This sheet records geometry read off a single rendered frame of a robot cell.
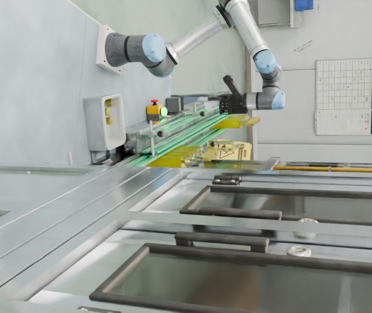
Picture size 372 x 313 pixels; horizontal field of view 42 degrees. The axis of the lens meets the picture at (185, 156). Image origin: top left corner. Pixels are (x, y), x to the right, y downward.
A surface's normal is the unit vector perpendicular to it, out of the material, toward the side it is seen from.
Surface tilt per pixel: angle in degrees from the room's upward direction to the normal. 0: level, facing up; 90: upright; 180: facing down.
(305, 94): 90
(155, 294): 90
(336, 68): 90
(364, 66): 90
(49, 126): 0
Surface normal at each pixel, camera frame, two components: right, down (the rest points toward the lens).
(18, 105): 0.94, 0.02
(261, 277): -0.06, -0.97
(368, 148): -0.34, 0.23
